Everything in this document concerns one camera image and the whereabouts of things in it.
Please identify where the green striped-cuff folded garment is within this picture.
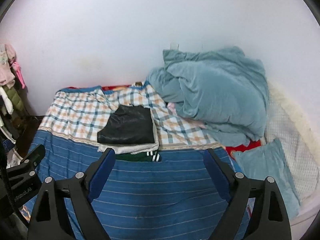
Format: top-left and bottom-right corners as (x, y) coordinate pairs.
(116, 151), (162, 162)

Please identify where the pink hanging garment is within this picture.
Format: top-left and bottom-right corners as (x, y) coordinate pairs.
(11, 61), (26, 89)

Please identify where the teal pillow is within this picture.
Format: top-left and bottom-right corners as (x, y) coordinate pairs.
(233, 139), (300, 219)

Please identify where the white dotted mattress pad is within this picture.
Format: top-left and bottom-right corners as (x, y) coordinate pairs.
(265, 82), (319, 202)

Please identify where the plaid checked blanket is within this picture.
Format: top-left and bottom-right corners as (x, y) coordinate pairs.
(39, 83), (220, 150)

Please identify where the red under sheet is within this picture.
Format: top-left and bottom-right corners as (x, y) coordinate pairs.
(225, 140), (261, 160)

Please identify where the blue striped bed sheet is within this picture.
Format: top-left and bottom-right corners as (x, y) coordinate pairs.
(29, 130), (228, 239)

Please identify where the white fleece folded garment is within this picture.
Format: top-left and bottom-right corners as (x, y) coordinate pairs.
(98, 122), (159, 154)

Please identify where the black leather jacket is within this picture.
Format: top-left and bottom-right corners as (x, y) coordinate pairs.
(97, 105), (155, 145)

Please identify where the teal crumpled duvet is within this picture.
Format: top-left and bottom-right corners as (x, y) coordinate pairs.
(146, 47), (270, 146)

